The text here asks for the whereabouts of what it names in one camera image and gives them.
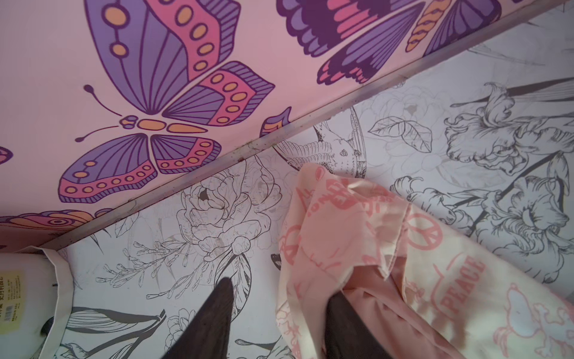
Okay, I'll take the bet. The pink printed kids jacket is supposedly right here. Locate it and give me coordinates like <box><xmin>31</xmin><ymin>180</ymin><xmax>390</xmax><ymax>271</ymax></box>
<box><xmin>276</xmin><ymin>163</ymin><xmax>573</xmax><ymax>358</ymax></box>

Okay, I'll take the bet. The potted green plant white pot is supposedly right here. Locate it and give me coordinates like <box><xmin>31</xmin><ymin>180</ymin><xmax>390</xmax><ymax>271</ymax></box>
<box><xmin>1</xmin><ymin>248</ymin><xmax>73</xmax><ymax>358</ymax></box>

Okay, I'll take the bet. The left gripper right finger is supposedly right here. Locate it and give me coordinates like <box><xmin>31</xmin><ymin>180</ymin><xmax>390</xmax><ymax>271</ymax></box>
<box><xmin>324</xmin><ymin>292</ymin><xmax>391</xmax><ymax>359</ymax></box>

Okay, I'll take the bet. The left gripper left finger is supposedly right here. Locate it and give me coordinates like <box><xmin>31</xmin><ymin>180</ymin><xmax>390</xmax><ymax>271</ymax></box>
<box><xmin>163</xmin><ymin>278</ymin><xmax>234</xmax><ymax>359</ymax></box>

